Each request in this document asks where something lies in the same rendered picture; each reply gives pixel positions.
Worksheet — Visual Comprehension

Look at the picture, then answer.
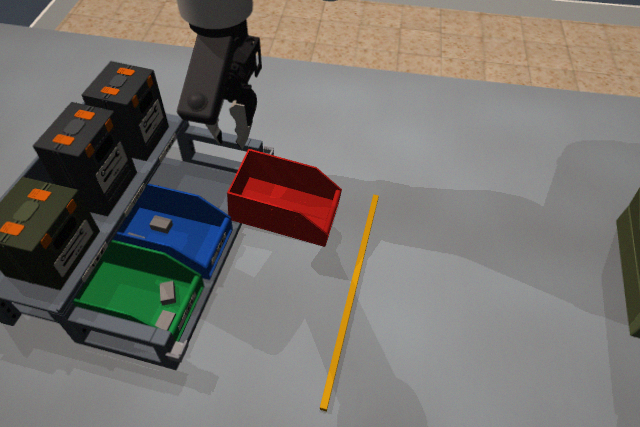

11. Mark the grey metal bin rack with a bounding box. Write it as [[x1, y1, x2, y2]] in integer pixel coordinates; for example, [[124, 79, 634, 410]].
[[0, 113, 274, 370]]

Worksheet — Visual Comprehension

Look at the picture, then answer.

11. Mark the red bin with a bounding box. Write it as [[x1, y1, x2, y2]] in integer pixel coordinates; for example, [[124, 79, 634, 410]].
[[227, 149, 340, 246]]

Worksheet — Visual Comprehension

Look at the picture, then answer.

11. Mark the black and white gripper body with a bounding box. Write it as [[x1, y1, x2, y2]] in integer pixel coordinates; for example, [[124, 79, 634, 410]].
[[189, 20, 262, 103]]

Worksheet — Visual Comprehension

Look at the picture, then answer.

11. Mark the green open bin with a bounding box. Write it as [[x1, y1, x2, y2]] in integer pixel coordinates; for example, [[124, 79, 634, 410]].
[[73, 240, 200, 342]]

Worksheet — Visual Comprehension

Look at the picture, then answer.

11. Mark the blue open bin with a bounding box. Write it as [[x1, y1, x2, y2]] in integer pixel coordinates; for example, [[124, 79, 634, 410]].
[[113, 184, 229, 280]]

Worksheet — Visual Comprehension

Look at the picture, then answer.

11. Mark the yellow bar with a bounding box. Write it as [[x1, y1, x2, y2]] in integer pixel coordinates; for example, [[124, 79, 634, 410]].
[[320, 195, 379, 412]]

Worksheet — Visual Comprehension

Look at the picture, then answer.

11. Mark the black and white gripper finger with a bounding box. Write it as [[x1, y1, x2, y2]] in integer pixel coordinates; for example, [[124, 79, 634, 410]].
[[229, 83, 257, 149], [205, 99, 224, 144]]

